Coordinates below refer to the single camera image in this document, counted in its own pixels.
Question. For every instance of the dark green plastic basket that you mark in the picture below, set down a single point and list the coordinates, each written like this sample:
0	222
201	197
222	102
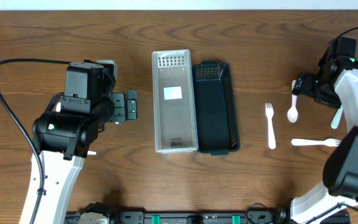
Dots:
215	106

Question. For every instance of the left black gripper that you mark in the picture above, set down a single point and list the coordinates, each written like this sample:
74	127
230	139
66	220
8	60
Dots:
119	116

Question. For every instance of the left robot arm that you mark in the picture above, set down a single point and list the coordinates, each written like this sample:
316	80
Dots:
62	138

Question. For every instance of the white plastic utensil handle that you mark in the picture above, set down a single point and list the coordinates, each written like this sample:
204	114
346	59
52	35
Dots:
336	119

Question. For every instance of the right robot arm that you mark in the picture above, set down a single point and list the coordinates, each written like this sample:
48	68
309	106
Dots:
338	190

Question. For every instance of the clear plastic basket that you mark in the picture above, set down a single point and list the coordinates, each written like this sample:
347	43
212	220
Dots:
174	102

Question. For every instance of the white plastic spoon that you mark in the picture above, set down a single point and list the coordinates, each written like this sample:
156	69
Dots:
292	113

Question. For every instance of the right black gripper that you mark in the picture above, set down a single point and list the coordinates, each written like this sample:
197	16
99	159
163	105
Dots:
303	84

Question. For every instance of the white plastic fork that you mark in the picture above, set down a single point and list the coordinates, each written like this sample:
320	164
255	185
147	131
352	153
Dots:
330	142
269	112

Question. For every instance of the black rail with clamps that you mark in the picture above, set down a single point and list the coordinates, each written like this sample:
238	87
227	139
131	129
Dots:
98	213

